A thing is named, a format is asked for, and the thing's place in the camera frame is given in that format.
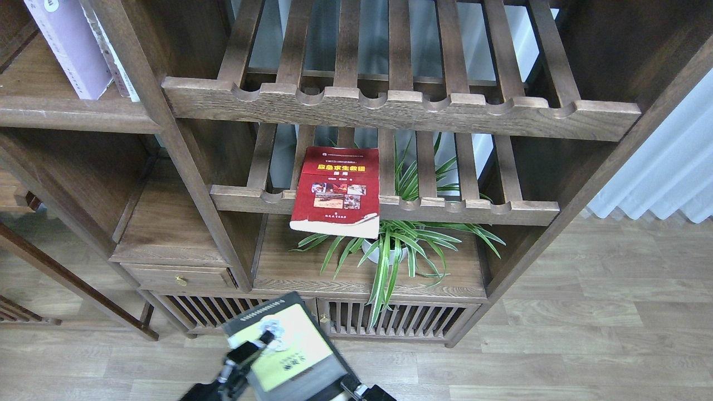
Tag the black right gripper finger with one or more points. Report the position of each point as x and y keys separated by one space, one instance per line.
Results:
x=359 y=391

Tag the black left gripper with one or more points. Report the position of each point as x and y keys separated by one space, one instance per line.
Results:
x=231 y=382

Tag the yellow and black thick book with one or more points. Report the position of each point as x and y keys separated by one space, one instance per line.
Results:
x=301 y=363

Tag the red paperback book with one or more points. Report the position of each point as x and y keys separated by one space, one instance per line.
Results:
x=338 y=192

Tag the white and lilac book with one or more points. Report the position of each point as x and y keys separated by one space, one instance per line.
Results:
x=70 y=37

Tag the green spider plant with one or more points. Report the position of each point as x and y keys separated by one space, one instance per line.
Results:
x=400 y=240

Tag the dark wooden bookshelf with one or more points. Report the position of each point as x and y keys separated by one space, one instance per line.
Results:
x=542 y=101

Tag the dark wooden side furniture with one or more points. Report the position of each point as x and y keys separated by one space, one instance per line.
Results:
x=51 y=281

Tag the standing book with pink spine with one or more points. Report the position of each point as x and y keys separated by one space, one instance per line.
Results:
x=122 y=82

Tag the white curtain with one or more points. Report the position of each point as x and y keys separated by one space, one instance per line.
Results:
x=672 y=171

